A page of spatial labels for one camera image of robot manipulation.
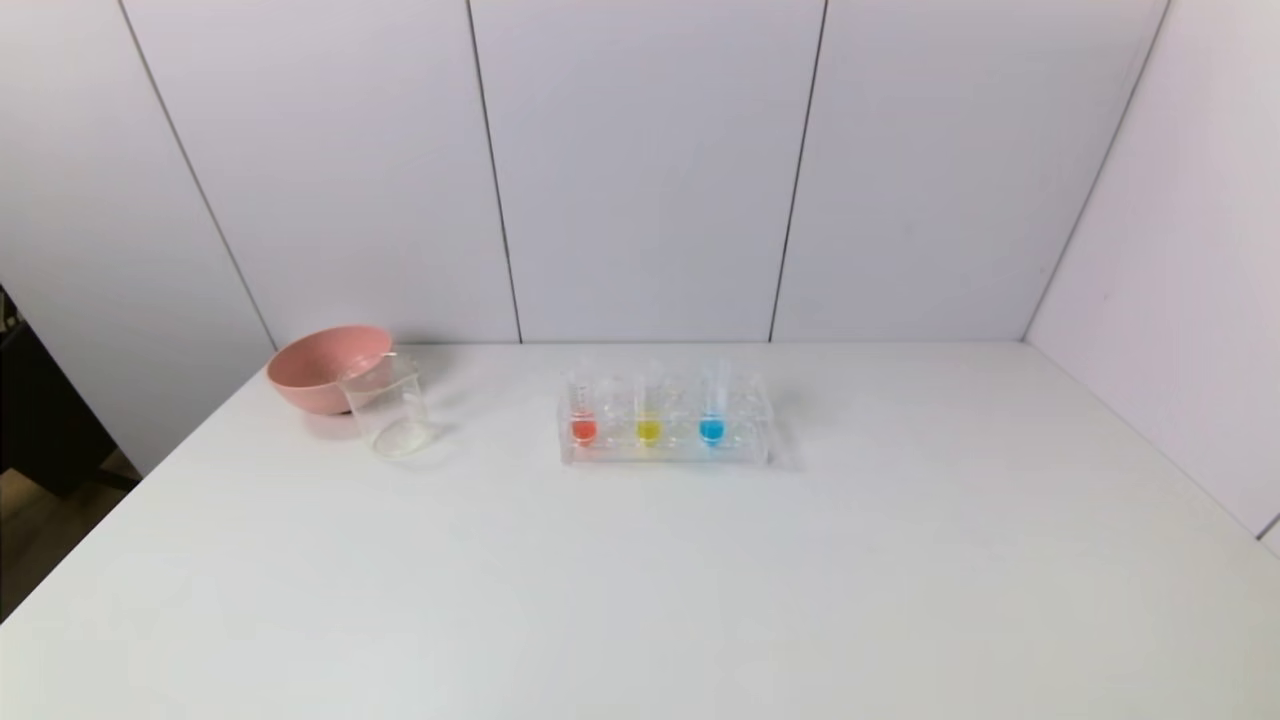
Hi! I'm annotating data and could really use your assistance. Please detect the pink plastic bowl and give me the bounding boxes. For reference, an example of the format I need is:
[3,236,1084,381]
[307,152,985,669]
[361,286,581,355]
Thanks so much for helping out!
[266,325,396,416]

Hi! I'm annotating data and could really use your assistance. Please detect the blue pigment test tube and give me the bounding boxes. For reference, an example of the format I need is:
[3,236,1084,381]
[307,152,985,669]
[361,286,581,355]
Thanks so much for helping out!
[698,358,732,447]

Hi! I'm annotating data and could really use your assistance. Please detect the clear glass beaker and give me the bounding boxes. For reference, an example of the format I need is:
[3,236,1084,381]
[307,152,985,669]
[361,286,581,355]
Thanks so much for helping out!
[340,352,434,460]

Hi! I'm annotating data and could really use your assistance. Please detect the red pigment test tube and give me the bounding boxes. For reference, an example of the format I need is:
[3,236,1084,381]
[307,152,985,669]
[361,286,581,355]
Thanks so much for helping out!
[569,372,600,447]

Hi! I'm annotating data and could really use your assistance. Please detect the clear acrylic test tube rack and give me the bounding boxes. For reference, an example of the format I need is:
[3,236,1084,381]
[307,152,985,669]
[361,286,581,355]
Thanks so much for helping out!
[558,368,777,468]

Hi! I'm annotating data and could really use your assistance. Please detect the yellow pigment test tube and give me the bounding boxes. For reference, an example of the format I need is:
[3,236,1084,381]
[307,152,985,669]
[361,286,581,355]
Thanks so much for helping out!
[633,362,664,447]

